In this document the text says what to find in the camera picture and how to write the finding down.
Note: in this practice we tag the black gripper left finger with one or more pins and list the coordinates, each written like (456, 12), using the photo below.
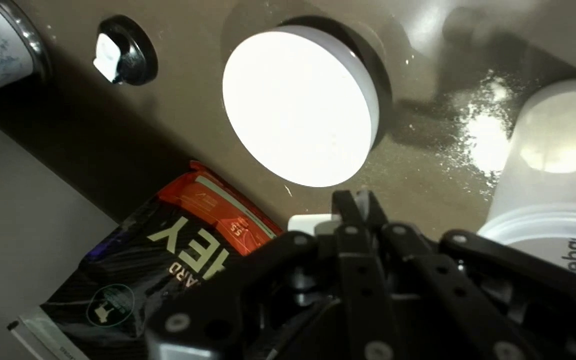
(361, 292)

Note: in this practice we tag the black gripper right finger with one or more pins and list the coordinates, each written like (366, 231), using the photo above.
(475, 292)

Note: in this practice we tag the white bowl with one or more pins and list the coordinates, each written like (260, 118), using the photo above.
(295, 107)

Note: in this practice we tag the clear open shaker bottle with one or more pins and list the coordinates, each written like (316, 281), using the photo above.
(555, 167)

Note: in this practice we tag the black red whey bag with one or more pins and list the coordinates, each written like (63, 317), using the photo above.
(169, 261)

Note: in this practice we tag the loose black shaker lid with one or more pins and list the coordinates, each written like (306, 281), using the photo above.
(129, 50)

